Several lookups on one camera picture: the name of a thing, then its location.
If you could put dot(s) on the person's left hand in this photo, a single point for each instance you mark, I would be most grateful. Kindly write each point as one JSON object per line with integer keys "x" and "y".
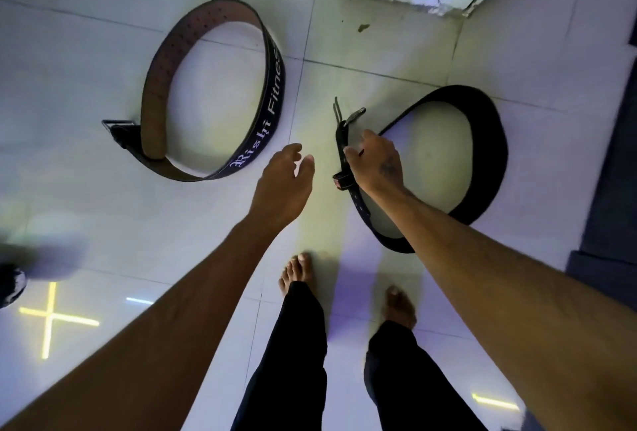
{"x": 278, "y": 192}

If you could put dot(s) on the person's right hand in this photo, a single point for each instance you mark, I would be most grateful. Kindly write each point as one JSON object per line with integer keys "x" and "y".
{"x": 380, "y": 169}

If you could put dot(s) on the person's left thumb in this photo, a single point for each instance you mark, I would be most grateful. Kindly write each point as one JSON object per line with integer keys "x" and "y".
{"x": 306, "y": 169}

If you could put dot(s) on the person's right thumb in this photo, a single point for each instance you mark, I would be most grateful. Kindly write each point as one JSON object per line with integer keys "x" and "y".
{"x": 352, "y": 159}

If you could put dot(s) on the plain black weightlifting belt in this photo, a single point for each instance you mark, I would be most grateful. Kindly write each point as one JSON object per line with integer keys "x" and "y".
{"x": 490, "y": 147}

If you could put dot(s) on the person's left forearm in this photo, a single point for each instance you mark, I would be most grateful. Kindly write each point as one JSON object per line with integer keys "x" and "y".
{"x": 149, "y": 336}

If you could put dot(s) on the person's right forearm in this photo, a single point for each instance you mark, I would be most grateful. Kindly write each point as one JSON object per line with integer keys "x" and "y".
{"x": 507, "y": 306}

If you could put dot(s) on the lettered black brown weightlifting belt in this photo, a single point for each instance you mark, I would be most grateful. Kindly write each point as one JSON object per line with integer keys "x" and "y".
{"x": 272, "y": 97}

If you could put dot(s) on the person's left foot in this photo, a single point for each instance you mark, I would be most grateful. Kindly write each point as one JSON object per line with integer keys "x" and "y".
{"x": 298, "y": 269}

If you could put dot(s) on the person's foot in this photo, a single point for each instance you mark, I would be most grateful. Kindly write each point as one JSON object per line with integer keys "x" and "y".
{"x": 298, "y": 269}
{"x": 399, "y": 306}

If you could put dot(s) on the person's right foot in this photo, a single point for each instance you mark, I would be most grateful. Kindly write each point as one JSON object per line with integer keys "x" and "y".
{"x": 399, "y": 306}

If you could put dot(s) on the black trousers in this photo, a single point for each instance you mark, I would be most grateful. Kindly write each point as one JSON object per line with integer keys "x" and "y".
{"x": 293, "y": 371}

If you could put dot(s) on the dark grey floor mat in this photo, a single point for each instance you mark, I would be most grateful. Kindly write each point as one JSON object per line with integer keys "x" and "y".
{"x": 614, "y": 207}

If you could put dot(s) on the dark shoe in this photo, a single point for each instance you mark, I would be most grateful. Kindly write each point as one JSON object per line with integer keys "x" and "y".
{"x": 10, "y": 286}

